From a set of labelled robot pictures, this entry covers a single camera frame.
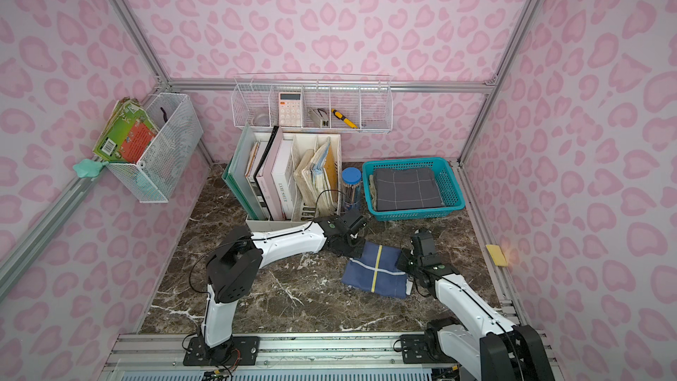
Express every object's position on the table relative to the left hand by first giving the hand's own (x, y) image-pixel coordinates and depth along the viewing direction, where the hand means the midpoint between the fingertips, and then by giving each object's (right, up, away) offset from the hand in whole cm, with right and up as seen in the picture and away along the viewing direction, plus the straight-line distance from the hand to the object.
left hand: (361, 245), depth 90 cm
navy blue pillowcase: (+5, -8, -3) cm, 10 cm away
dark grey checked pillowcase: (+18, +19, +11) cm, 28 cm away
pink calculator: (-25, +47, +5) cm, 53 cm away
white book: (-25, +24, -7) cm, 35 cm away
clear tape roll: (-36, +44, +6) cm, 57 cm away
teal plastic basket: (+34, +23, +14) cm, 44 cm away
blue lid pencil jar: (-3, +20, +1) cm, 20 cm away
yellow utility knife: (-7, +46, +8) cm, 47 cm away
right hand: (+13, -3, -1) cm, 13 cm away
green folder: (-37, +24, -14) cm, 46 cm away
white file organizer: (-15, +22, -5) cm, 27 cm away
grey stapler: (-14, +44, +3) cm, 46 cm away
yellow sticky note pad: (+49, -5, +5) cm, 50 cm away
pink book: (-29, +23, -14) cm, 39 cm away
